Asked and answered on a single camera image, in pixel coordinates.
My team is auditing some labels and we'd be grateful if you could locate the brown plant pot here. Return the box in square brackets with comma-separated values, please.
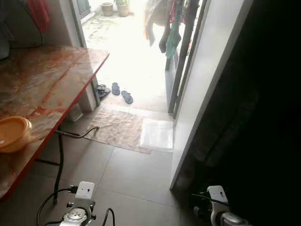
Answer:
[115, 0, 130, 18]
[101, 2, 115, 17]

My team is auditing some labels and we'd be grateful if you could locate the red-edged marble pattern table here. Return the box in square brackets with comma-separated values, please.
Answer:
[0, 45, 110, 201]

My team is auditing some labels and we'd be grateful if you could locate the white floor cloth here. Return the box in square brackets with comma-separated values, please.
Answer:
[139, 117, 175, 153]

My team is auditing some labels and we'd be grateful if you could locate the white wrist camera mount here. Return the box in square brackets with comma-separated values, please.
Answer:
[75, 181, 96, 213]
[206, 185, 230, 225]

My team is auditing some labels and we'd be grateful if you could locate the dark sliding door frame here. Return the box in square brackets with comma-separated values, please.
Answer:
[167, 0, 208, 119]

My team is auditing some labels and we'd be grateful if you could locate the black sandal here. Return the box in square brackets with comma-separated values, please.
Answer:
[96, 83, 111, 99]

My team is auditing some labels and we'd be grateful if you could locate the beige patterned floor mat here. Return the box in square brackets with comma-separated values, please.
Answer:
[82, 108, 156, 155]

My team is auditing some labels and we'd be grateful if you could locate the beige hanging garment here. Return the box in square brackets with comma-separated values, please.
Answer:
[143, 0, 170, 47]

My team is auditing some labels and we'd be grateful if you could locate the black fridge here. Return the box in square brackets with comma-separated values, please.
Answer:
[176, 0, 301, 226]

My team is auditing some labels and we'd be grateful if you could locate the dark hanging garment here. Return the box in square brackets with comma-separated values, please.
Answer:
[159, 18, 173, 53]

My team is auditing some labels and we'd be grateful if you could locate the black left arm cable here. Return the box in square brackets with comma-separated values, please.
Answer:
[37, 186, 79, 226]

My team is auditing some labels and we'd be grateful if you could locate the red hanging cloth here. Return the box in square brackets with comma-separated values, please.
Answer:
[25, 0, 50, 33]

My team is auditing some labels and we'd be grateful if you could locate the blue slipper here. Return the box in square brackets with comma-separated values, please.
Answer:
[120, 90, 134, 105]
[111, 82, 121, 96]

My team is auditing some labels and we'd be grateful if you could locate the orange plastic bowl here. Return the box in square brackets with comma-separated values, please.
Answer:
[0, 116, 34, 154]

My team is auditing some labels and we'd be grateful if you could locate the dark metal table leg frame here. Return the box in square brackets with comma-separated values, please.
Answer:
[35, 124, 101, 204]

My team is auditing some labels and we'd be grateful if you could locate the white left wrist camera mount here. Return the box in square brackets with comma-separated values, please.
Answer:
[75, 181, 96, 213]

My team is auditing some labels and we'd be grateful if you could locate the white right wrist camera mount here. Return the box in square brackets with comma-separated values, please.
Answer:
[206, 185, 230, 225]

